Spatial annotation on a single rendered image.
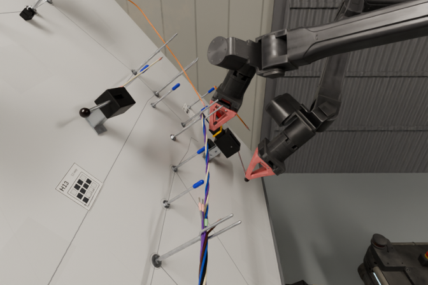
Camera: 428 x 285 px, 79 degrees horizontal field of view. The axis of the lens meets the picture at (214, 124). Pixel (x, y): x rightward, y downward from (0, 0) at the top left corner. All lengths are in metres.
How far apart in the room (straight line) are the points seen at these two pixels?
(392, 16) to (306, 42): 0.13
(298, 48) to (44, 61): 0.43
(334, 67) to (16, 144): 0.69
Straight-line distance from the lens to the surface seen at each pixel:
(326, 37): 0.51
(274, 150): 0.64
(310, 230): 2.04
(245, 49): 0.54
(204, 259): 0.34
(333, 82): 0.73
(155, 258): 0.41
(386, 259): 1.70
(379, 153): 2.63
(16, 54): 0.48
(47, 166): 0.38
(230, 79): 0.59
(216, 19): 1.87
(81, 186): 0.39
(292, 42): 0.53
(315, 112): 0.65
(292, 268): 1.83
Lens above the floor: 1.50
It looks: 29 degrees down
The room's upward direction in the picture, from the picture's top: straight up
